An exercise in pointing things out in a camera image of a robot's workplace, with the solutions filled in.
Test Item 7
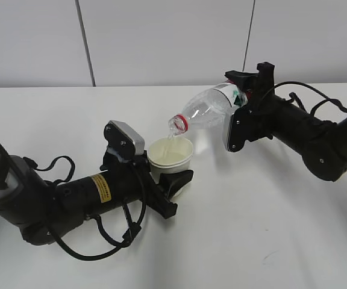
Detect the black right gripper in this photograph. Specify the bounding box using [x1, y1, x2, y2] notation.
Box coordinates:
[225, 62, 277, 141]

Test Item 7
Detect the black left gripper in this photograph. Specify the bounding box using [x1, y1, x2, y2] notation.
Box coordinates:
[100, 152, 193, 219]

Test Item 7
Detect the white paper cup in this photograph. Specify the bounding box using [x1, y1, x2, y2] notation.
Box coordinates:
[147, 137, 194, 184]

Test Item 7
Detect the Nongfu Spring water bottle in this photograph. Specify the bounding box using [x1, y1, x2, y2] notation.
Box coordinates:
[168, 81, 250, 136]

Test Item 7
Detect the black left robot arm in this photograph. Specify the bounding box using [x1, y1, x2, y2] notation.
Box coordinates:
[0, 120, 193, 246]

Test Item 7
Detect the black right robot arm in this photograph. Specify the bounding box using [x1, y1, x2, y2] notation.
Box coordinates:
[223, 62, 347, 182]

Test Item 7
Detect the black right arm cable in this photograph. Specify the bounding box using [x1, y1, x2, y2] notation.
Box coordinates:
[269, 81, 347, 117]

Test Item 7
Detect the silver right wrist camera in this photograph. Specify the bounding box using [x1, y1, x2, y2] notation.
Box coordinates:
[222, 109, 252, 152]

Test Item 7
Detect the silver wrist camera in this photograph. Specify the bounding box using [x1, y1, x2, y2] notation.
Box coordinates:
[222, 109, 252, 152]
[104, 120, 145, 162]

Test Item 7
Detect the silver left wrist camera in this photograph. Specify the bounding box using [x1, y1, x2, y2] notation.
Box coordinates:
[104, 120, 145, 162]

